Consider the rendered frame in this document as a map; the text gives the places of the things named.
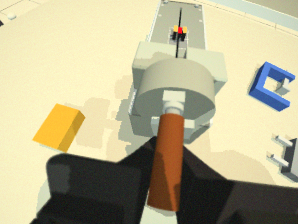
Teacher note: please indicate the yellow rectangular block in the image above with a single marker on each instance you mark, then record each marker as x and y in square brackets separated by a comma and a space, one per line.
[60, 128]

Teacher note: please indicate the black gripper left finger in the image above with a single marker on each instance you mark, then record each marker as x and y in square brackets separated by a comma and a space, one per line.
[125, 182]

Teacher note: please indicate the blue c-shaped block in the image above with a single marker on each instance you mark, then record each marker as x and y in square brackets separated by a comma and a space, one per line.
[268, 97]

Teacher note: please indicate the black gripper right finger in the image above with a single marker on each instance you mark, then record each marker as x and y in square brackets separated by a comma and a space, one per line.
[206, 197]

